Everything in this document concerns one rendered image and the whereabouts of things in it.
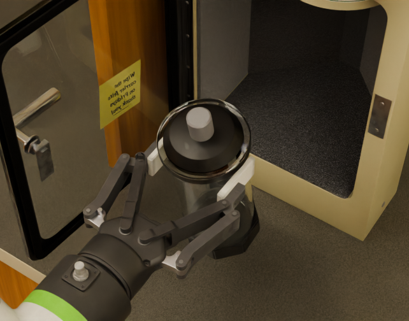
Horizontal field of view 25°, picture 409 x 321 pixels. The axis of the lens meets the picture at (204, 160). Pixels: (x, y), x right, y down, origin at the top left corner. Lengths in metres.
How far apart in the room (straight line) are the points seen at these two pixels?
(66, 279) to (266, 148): 0.51
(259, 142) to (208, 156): 0.36
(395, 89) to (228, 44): 0.32
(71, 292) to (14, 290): 0.63
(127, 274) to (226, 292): 0.36
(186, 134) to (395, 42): 0.26
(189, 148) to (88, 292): 0.21
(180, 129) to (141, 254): 0.15
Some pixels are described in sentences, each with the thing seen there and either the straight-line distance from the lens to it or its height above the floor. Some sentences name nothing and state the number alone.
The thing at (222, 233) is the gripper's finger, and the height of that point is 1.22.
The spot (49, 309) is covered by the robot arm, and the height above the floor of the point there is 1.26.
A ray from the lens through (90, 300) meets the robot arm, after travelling 0.94.
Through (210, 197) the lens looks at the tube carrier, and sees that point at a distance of 1.08.
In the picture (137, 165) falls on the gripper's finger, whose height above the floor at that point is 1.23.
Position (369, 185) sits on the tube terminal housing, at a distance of 1.27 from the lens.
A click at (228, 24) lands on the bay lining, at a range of 1.33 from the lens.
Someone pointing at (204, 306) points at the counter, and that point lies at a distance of 1.29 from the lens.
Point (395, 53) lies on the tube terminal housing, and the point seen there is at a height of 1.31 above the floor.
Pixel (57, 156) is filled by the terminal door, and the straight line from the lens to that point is 1.19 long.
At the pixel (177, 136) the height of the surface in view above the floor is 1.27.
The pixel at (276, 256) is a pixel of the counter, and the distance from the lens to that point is 1.34.
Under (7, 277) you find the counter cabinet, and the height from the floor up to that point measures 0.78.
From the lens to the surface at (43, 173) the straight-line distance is 1.15.
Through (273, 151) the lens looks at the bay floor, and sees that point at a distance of 1.36.
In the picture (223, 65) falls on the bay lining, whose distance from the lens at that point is 1.37.
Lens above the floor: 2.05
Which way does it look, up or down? 50 degrees down
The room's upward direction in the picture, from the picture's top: straight up
